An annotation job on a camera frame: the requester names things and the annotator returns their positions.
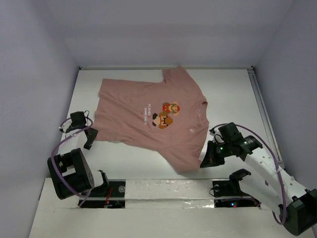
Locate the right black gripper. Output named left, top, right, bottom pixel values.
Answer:
left=200, top=140, right=232, bottom=168

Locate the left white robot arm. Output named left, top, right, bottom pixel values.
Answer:
left=47, top=118, right=110, bottom=201

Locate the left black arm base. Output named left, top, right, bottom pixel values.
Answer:
left=78, top=180, right=126, bottom=209

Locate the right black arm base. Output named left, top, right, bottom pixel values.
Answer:
left=209, top=169, right=261, bottom=207

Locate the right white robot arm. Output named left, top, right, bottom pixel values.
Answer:
left=201, top=134, right=317, bottom=236

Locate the aluminium rail right edge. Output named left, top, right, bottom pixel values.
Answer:
left=247, top=67, right=285, bottom=168

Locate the pink printed t-shirt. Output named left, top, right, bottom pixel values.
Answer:
left=93, top=66, right=209, bottom=173

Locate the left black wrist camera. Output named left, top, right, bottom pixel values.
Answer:
left=70, top=112, right=86, bottom=122

